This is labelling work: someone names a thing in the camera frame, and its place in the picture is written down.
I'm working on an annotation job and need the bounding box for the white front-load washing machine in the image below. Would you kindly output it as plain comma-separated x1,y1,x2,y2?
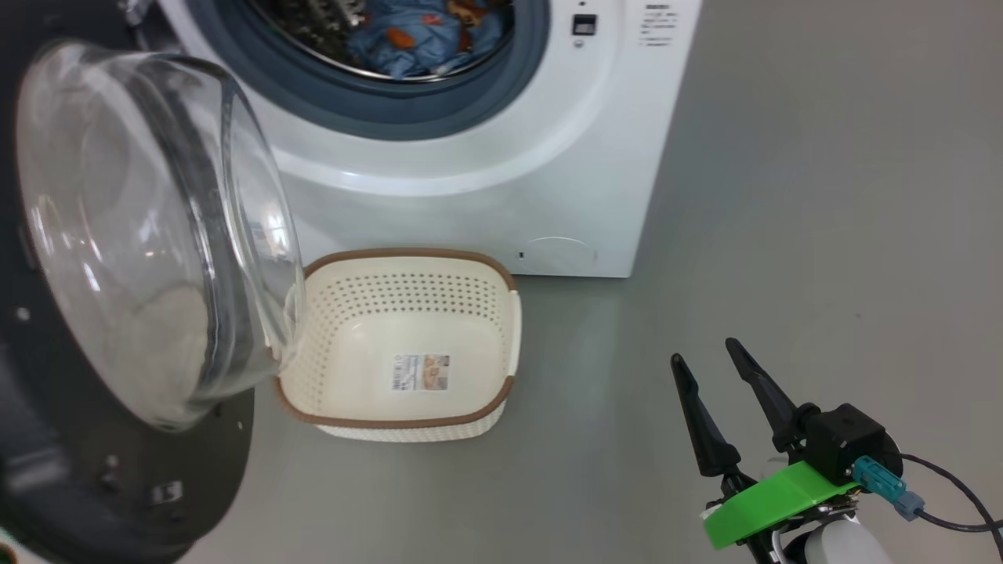
157,0,703,280

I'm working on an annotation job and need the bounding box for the paper basket product label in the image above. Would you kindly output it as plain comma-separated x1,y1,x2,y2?
391,353,452,393

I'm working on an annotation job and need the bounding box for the blue garment with orange print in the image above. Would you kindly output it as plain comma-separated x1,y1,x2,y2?
347,0,508,80

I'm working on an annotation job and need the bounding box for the stainless steel washing machine drum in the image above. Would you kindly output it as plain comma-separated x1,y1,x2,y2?
249,0,518,82

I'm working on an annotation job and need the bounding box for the black cable with teal connector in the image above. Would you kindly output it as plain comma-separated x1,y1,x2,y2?
853,454,1003,564

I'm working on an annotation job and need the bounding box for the round white filter cover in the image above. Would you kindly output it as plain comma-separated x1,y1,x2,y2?
519,237,599,275

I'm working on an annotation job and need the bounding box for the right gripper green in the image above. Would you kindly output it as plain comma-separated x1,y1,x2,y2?
670,338,860,564

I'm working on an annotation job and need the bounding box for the cream perforated laundry basket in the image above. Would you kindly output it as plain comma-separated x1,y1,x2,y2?
273,248,523,444

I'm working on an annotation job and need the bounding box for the washing machine glass door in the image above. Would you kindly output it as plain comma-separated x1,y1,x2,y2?
0,0,307,564

